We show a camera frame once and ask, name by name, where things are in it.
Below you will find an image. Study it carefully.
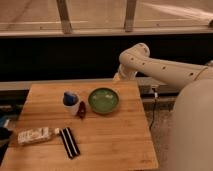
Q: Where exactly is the clear plastic water bottle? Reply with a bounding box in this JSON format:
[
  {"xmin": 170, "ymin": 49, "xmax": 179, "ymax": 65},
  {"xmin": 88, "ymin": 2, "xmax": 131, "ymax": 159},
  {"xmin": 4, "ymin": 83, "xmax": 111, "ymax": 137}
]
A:
[{"xmin": 17, "ymin": 127, "xmax": 60, "ymax": 145}]

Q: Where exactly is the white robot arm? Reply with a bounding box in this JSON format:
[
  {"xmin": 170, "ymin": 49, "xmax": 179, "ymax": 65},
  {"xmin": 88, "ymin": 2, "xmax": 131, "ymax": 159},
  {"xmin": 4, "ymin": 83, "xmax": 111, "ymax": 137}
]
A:
[{"xmin": 114, "ymin": 43, "xmax": 213, "ymax": 171}]

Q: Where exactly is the dark red pepper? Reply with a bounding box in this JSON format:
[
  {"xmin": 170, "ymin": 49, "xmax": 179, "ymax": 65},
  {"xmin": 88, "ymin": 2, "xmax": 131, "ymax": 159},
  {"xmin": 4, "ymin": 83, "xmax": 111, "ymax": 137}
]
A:
[{"xmin": 77, "ymin": 101, "xmax": 86, "ymax": 119}]

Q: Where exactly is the black striped rectangular case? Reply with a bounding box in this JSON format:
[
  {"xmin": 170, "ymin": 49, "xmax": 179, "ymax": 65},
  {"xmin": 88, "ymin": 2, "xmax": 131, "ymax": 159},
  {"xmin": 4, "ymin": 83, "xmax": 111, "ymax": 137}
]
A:
[{"xmin": 60, "ymin": 127, "xmax": 80, "ymax": 159}]

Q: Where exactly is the black cable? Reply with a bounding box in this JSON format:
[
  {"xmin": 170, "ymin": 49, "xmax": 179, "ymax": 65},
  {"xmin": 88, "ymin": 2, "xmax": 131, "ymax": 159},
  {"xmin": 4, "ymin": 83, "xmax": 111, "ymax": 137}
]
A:
[{"xmin": 148, "ymin": 89, "xmax": 159, "ymax": 131}]

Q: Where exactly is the green bowl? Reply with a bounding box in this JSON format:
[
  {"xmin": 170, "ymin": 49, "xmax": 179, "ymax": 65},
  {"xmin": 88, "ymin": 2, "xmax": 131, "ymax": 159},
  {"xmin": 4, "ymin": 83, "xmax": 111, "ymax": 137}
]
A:
[{"xmin": 88, "ymin": 87, "xmax": 119, "ymax": 115}]

